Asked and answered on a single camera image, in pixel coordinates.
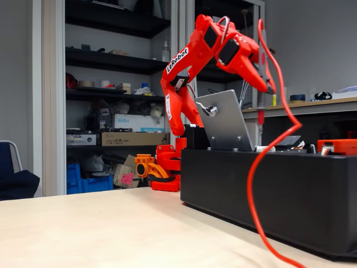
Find grey hinged door panel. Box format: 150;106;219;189
194;89;254;152

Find black pull ball white tie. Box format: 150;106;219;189
195;101;210;116

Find red cable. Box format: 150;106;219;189
247;18;307;268

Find grey stalks with brown tips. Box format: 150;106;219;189
239;9;277;109

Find paper stack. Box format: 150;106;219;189
332;85;357;100

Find white plastic bottle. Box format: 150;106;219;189
162;40;171;63

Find red display module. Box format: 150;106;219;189
317;138;357;156

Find black task board box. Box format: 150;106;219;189
180;126;357;259

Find white crumpled cloth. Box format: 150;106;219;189
133;86;153;96

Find small cardboard box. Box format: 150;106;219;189
115;83;132;95

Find white Weller box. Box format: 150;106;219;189
113;113;165;133

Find long brown cardboard box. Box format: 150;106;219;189
100;132;171;147

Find orange printed clamp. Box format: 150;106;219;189
134;153;170;183

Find cardboard box pink sticker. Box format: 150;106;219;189
112;154;141;189

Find red and black item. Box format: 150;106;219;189
65;71;79;90

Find printed white box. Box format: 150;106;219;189
66;133;100;147

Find low blue plastic crate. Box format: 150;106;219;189
80;175;114;193

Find grey cabinet with black shelves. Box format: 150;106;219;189
41;0;266;197

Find tall blue plastic crate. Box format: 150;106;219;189
66;163;82;195

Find dark blue cloth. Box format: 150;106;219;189
0;169;41;201

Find wooden desk grey frame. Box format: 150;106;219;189
242;96;357;149

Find blue chair metal frame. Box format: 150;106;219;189
0;140;25;174

